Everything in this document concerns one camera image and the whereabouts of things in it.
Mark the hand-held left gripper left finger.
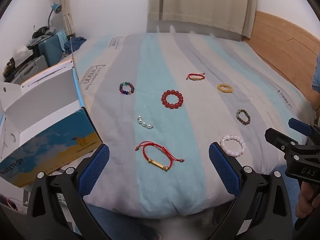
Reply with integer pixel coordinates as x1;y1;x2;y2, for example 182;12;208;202
26;144;110;240

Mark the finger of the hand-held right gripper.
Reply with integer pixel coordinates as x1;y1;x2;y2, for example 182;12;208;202
288;118;320;140
264;127;301;156

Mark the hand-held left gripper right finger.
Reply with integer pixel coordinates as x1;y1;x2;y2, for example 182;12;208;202
208;142;294;240

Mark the red cord bracelet gold tube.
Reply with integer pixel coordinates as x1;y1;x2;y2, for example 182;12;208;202
135;141;185;173

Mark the red bead bracelet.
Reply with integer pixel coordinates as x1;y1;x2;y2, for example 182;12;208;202
161;89;184;109

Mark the person's right hand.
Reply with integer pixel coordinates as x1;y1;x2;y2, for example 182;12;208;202
295;180;320;218

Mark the blue and yellow cardboard box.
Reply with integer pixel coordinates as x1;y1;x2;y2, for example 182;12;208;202
0;55;103;188

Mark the blue cloth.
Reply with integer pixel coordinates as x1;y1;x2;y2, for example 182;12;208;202
312;55;320;90

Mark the striped blue grey blanket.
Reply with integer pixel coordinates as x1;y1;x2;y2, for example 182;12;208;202
72;31;317;217

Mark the silver suitcase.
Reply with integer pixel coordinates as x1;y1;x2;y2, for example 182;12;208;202
9;55;49;84

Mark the blue clothes pile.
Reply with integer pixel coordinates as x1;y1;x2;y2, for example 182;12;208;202
64;37;87;53

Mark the teal suitcase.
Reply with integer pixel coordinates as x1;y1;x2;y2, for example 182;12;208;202
37;31;68;67

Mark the white plastic bag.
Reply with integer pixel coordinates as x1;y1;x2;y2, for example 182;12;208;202
12;44;34;63

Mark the black bag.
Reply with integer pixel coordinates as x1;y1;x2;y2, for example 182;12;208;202
31;26;50;39

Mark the beige window curtain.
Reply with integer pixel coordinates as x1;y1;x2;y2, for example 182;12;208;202
147;0;258;38

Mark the blue desk lamp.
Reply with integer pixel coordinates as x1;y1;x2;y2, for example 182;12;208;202
47;2;62;29

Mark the tied beige curtain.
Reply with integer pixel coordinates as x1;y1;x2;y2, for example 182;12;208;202
57;0;76;36

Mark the pink bead bracelet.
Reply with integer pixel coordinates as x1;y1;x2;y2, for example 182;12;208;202
220;134;246;157

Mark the dark brown bead bracelet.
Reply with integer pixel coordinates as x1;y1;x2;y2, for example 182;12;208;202
236;108;251;125

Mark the white pearl bracelet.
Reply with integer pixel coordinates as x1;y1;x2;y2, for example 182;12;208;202
137;116;154;130

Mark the multicolour bead bracelet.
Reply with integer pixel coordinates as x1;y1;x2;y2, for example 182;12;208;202
119;81;135;96

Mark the red cord bracelet flat charm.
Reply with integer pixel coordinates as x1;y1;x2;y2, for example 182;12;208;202
186;73;206;82

